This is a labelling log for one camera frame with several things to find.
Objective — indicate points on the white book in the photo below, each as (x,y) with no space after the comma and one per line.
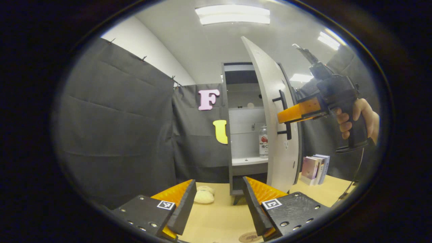
(320,170)

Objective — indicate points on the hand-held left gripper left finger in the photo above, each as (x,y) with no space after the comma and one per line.
(184,211)

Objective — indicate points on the clear plastic bottle red label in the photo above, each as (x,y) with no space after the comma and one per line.
(263,146)

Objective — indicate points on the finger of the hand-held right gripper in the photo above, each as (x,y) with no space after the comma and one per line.
(298,110)

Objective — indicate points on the blue grey book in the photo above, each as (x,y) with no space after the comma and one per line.
(326,165)

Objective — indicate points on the ceiling light panel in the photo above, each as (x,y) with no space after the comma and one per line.
(330,39)
(233,14)
(301,78)

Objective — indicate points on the pale yellow soft toy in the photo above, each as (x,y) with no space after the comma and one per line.
(203,196)

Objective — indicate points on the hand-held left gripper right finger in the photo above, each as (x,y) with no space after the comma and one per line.
(254,211)

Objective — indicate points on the black backdrop cloth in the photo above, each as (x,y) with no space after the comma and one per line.
(111,128)

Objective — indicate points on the white cabinet door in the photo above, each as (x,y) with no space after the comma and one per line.
(270,84)

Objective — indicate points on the round brown coaster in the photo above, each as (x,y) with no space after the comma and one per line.
(249,237)

